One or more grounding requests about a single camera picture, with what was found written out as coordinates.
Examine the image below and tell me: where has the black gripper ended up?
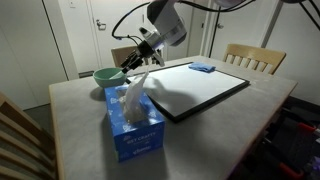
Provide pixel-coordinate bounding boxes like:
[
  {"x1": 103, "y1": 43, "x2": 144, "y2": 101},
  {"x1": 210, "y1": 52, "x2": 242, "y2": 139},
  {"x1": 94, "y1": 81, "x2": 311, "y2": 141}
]
[{"x1": 120, "y1": 40, "x2": 158, "y2": 74}]

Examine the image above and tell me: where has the mint-green bowl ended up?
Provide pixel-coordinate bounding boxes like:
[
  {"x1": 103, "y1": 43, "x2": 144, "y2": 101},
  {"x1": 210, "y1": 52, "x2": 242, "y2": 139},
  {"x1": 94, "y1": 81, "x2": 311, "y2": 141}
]
[{"x1": 92, "y1": 67, "x2": 128, "y2": 89}]

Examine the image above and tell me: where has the black-framed whiteboard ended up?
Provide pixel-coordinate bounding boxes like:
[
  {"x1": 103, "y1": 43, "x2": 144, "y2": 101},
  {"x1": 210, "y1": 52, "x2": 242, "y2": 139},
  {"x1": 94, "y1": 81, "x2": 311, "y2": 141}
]
[{"x1": 126, "y1": 61, "x2": 251, "y2": 123}]

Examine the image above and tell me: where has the brown wooden chair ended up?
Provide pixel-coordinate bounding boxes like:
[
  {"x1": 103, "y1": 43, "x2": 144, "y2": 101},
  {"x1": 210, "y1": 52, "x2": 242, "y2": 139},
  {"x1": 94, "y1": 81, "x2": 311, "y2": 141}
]
[{"x1": 110, "y1": 43, "x2": 163, "y2": 69}]

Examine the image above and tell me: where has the white tissue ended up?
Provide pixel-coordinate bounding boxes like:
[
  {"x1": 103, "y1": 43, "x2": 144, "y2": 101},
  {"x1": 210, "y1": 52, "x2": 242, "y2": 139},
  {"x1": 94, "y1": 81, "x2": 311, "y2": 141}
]
[{"x1": 123, "y1": 69, "x2": 150, "y2": 123}]

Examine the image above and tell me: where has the blue cloth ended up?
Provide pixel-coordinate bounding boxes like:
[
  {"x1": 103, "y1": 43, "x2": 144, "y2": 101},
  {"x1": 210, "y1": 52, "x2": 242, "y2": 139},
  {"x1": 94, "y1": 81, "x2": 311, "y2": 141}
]
[{"x1": 187, "y1": 61, "x2": 217, "y2": 74}]

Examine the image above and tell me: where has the blue tissue box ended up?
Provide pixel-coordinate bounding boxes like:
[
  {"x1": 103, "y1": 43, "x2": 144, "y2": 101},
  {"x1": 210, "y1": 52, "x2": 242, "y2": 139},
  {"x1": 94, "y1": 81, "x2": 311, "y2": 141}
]
[{"x1": 104, "y1": 84, "x2": 166, "y2": 163}]

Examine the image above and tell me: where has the white door with round knob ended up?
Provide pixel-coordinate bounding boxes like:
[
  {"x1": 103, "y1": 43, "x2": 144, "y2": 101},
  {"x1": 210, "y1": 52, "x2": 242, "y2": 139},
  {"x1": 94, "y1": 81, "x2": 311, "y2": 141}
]
[{"x1": 209, "y1": 0, "x2": 278, "y2": 62}]

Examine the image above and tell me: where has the light wooden chair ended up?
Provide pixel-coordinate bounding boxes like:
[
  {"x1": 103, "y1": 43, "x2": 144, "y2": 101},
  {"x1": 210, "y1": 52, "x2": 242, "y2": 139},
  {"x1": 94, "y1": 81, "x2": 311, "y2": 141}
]
[
  {"x1": 222, "y1": 43, "x2": 287, "y2": 75},
  {"x1": 0, "y1": 93, "x2": 58, "y2": 180}
]

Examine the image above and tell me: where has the white door with lever handle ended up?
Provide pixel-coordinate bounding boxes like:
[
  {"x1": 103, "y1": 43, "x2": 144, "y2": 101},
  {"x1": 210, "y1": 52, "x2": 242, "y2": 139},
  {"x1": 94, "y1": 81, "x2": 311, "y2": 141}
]
[{"x1": 87, "y1": 0, "x2": 149, "y2": 69}]

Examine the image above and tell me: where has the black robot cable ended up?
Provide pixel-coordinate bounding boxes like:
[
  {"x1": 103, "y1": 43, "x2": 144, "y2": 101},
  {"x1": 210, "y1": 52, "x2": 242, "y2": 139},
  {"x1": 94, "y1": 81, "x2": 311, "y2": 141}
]
[{"x1": 111, "y1": 0, "x2": 320, "y2": 44}]

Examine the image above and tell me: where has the silver lever door handle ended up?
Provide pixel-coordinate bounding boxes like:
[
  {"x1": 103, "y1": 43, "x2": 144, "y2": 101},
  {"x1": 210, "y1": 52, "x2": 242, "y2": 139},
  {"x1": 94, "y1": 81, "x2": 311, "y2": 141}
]
[{"x1": 95, "y1": 19, "x2": 107, "y2": 32}]

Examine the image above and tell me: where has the black clamp with orange handle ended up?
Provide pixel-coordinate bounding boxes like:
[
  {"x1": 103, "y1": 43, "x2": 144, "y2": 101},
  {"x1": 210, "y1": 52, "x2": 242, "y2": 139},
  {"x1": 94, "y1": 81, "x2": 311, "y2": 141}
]
[
  {"x1": 263, "y1": 136, "x2": 305, "y2": 179},
  {"x1": 283, "y1": 108, "x2": 318, "y2": 161}
]

